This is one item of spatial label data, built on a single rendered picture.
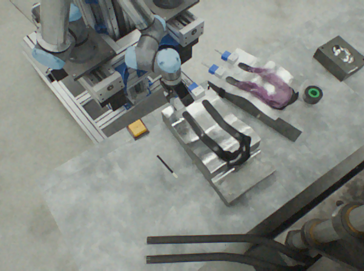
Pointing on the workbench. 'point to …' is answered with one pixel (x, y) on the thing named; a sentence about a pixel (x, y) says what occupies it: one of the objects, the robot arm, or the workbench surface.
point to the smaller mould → (340, 58)
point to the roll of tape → (312, 94)
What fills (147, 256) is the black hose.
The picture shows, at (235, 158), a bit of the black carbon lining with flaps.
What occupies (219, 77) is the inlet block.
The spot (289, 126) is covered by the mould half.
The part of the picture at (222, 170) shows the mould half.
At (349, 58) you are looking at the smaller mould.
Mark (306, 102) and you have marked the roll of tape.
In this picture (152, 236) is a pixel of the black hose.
